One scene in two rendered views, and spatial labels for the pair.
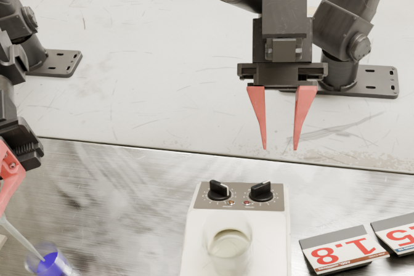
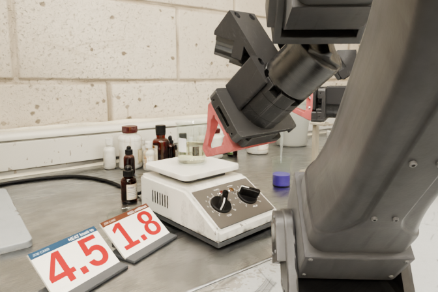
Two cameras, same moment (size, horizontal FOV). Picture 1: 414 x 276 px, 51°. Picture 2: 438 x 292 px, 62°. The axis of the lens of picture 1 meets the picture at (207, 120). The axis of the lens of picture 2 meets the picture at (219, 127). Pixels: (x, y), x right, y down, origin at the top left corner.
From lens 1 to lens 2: 81 cm
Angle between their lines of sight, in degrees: 105
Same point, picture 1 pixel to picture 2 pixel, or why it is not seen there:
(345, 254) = (134, 223)
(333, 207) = (169, 261)
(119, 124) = not seen: hidden behind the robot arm
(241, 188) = (241, 208)
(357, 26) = (293, 194)
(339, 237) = (147, 247)
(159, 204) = not seen: hidden behind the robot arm
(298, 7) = (230, 15)
